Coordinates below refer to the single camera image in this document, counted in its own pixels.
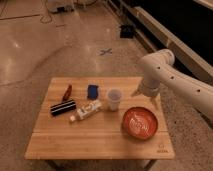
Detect long beige wall bench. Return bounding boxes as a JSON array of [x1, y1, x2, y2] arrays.
[[106, 0, 213, 91]]

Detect red patterned plate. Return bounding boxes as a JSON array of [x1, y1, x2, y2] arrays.
[[122, 107, 158, 140]]

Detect black box on floor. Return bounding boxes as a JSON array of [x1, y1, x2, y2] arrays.
[[120, 25, 134, 38]]

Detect white tube with label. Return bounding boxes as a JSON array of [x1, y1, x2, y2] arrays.
[[70, 100, 102, 122]]

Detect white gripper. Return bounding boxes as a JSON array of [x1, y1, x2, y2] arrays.
[[131, 77, 160, 109]]

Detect black floor cable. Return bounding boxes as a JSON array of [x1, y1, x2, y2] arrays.
[[39, 0, 54, 25]]

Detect white device on floor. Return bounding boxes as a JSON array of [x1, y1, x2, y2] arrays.
[[46, 0, 75, 13]]

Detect blue sponge block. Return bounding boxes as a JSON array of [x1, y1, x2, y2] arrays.
[[87, 85, 98, 100]]

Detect black white striped case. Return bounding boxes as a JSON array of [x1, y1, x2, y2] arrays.
[[50, 100, 76, 116]]

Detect red black pocket knife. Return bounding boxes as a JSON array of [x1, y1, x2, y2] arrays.
[[62, 85, 72, 102]]

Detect wooden folding table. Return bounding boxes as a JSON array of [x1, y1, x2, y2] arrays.
[[25, 77, 175, 160]]

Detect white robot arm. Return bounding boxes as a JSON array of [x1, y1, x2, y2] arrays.
[[132, 49, 213, 124]]

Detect white ceramic cup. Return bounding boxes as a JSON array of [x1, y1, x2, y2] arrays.
[[106, 89, 122, 111]]

